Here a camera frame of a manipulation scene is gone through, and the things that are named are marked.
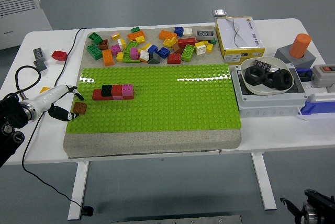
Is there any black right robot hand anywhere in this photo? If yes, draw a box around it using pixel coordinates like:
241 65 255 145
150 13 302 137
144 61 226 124
280 197 306 224

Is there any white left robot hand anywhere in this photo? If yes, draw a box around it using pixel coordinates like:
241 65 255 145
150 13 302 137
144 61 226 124
33 84 85 122

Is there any small grey brick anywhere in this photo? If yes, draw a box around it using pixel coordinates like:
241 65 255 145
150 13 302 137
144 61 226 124
33 60 48 72

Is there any red sloped brick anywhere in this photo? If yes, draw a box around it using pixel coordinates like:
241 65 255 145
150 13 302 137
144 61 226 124
167 52 182 64
51 50 68 62

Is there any long red brick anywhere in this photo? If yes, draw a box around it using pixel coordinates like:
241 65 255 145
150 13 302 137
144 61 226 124
92 89 114 101
177 37 197 49

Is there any black square brick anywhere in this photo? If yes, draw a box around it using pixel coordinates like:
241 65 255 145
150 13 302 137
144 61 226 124
100 84 113 97

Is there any red square brick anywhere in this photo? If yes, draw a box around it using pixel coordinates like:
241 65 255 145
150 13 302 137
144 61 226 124
111 84 124 96

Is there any long orange brick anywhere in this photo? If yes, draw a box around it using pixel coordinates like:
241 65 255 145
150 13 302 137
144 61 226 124
159 29 178 41
127 30 146 41
102 49 115 67

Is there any dark green brick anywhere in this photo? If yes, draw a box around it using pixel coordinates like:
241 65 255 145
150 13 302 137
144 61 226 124
88 32 103 44

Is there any flat lime green brick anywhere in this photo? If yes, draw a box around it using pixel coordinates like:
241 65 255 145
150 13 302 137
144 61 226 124
122 53 141 63

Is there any grey sloped brick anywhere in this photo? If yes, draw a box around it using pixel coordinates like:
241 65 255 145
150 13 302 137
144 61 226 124
148 52 161 65

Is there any green studded baseplate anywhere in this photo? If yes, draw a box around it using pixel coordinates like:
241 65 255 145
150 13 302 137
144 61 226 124
65 63 242 134

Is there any long lime green brick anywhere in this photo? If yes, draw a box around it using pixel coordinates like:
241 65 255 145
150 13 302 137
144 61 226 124
181 44 196 62

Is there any white table leg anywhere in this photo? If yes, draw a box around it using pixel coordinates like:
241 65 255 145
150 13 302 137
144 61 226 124
67 161 90 221
251 152 277 211

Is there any white panel heater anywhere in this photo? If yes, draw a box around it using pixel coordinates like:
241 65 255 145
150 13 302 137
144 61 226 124
0 0 54 51

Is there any blue plastic fixture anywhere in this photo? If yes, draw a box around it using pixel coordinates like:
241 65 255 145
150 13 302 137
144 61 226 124
299 94 335 116

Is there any grey junction box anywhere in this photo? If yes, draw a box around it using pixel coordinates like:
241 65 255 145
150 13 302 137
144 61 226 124
230 63 308 119

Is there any grey-brown foam mat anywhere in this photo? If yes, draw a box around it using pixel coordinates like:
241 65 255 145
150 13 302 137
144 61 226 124
62 25 242 160

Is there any white bowl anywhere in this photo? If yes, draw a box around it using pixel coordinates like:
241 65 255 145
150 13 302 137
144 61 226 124
240 56 296 96

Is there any large black hex nut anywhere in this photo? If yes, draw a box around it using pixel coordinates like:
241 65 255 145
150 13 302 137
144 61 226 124
272 69 293 91
263 71 277 88
245 66 267 86

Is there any small blue part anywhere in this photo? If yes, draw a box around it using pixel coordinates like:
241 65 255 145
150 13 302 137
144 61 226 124
297 67 314 82

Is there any small purple circuit board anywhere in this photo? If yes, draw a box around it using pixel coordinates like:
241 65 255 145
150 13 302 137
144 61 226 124
253 60 272 72

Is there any grey block with hole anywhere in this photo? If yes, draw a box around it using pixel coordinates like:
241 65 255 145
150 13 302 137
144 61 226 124
274 44 317 69

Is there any orange cylinder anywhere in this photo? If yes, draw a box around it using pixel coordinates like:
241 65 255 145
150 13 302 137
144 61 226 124
289 33 312 59

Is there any white and yellow cardboard box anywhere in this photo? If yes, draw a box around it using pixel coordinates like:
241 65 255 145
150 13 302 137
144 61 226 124
215 16 265 65

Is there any black cable with plug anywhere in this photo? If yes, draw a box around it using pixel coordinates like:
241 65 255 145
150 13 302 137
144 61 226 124
15 27 94 217

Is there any grey switch box red button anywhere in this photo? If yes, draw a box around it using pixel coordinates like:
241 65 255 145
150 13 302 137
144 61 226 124
310 63 335 88

